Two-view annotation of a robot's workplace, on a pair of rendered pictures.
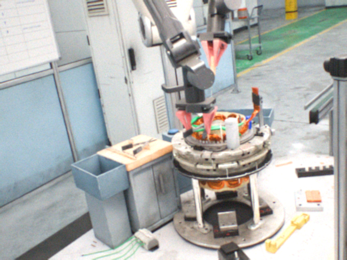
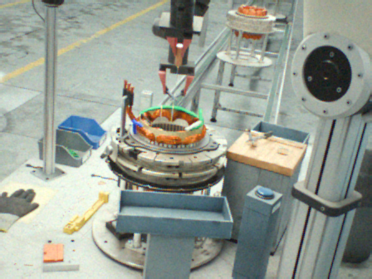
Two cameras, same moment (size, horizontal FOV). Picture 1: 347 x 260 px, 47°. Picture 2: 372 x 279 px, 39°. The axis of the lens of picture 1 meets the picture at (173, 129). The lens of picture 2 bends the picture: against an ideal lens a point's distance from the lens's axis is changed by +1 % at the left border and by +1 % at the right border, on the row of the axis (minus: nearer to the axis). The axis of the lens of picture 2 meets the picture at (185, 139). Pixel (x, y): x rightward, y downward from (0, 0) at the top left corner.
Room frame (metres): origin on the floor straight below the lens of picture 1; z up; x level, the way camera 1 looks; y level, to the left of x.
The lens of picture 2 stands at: (2.40, -0.78, 1.65)
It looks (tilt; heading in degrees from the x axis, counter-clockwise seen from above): 23 degrees down; 149
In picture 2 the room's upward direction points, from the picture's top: 8 degrees clockwise
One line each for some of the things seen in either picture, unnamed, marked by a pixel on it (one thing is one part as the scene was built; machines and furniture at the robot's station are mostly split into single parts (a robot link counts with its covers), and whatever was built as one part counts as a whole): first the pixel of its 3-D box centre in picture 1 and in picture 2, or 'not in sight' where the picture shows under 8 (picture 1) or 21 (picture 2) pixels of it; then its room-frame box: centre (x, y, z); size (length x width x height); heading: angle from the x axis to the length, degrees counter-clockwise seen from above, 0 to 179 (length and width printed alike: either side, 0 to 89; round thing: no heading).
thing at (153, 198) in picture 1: (142, 187); (258, 193); (1.31, 0.14, 0.91); 0.19 x 0.19 x 0.26; 39
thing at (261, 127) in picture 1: (259, 112); (124, 119); (1.23, -0.28, 1.15); 0.03 x 0.02 x 0.12; 127
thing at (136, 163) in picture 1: (135, 151); (267, 151); (1.31, 0.14, 1.05); 0.20 x 0.19 x 0.02; 129
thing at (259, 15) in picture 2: not in sight; (250, 22); (-0.52, 1.33, 1.05); 0.22 x 0.22 x 0.20
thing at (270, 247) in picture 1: (288, 230); (87, 211); (1.08, -0.32, 0.80); 0.22 x 0.04 x 0.03; 133
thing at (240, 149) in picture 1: (219, 136); (169, 138); (1.23, -0.15, 1.09); 0.32 x 0.32 x 0.01
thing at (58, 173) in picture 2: not in sight; (48, 172); (0.79, -0.36, 0.78); 0.09 x 0.09 x 0.01; 25
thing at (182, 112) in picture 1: (191, 118); (181, 80); (1.10, -0.06, 1.21); 0.07 x 0.07 x 0.09; 62
